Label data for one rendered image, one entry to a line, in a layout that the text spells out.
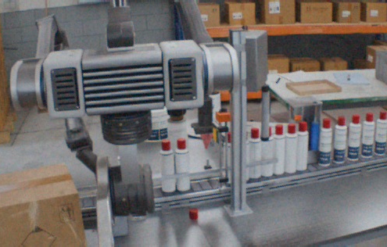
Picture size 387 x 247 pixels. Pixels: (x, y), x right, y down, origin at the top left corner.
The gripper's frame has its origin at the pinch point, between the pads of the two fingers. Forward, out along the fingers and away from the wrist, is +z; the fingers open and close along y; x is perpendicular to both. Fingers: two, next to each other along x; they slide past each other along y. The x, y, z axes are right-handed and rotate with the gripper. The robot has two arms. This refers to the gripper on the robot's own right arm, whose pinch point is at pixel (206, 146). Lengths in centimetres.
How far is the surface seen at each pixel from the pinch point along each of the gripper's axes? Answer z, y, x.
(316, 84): 21, -123, -135
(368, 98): 21, -144, -96
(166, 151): -3.3, 17.3, 7.6
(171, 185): 10.5, 16.0, 8.7
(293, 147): 1.2, -33.7, 9.2
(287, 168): 10.6, -31.9, 8.3
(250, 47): -43.0, -9.4, 23.1
